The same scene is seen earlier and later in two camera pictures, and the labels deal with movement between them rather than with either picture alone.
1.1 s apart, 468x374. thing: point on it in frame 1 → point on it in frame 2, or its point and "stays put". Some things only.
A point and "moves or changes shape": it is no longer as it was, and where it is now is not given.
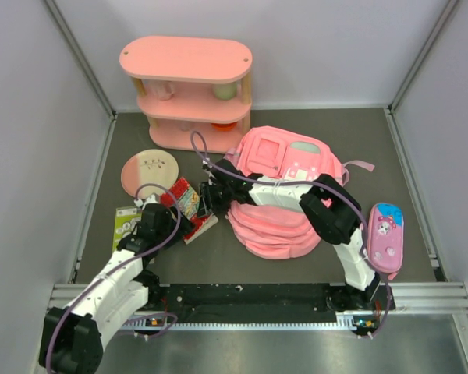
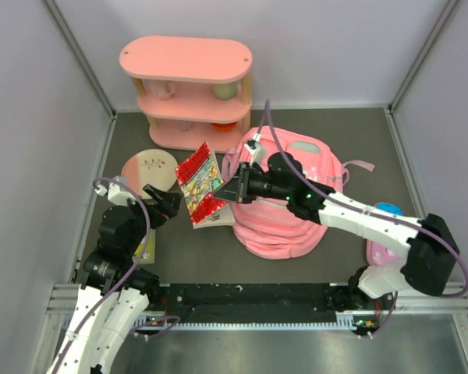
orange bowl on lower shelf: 224,127 stays put
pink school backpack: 273,232 stays put
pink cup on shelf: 162,89 stays put
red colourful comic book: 183,195 moves or changes shape
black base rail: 262,302 stays put
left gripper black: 184,229 → 168,204
